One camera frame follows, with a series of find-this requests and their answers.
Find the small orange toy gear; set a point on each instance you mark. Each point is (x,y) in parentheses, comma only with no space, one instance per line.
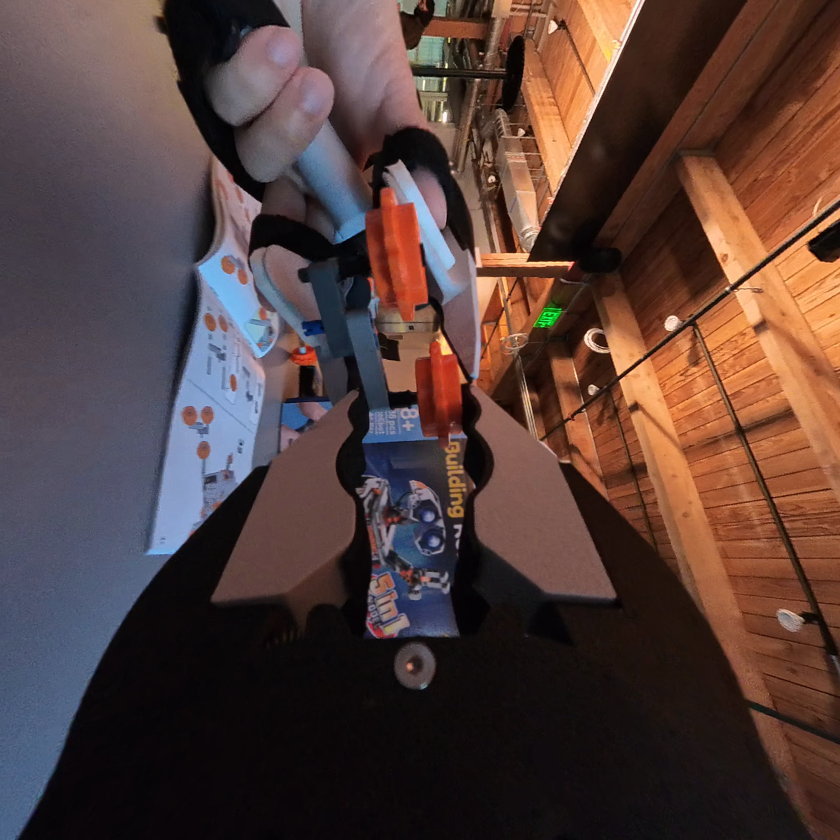
(303,358)

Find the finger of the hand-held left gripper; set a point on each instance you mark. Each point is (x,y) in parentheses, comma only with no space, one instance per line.
(459,308)

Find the person's left hand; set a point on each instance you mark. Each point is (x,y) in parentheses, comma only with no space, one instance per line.
(367,65)

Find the black track light bar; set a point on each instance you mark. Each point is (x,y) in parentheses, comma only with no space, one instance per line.
(827,244)

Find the black round-base stand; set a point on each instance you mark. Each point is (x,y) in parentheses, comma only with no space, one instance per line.
(515,72)

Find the white spot lamp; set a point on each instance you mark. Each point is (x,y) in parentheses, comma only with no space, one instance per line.
(787,619)

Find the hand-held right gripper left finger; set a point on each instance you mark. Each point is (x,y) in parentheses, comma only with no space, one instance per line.
(289,531)

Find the grey beam with orange gears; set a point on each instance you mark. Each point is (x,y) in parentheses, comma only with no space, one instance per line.
(394,249)

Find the open instruction booklet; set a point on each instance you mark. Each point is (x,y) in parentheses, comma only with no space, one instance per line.
(197,407)

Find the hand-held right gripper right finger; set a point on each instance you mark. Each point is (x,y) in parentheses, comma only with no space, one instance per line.
(538,531)

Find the dark blue robot kit box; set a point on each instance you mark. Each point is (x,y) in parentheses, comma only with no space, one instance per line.
(407,512)

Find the silver ventilation duct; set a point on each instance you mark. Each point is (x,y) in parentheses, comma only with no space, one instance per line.
(518,197)

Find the green exit sign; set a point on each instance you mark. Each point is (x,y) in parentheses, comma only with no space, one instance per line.
(548,317)

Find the black ceiling fixture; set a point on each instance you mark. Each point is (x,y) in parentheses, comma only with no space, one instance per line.
(600,259)

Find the pale grey desk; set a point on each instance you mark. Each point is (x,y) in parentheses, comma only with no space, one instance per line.
(79,328)

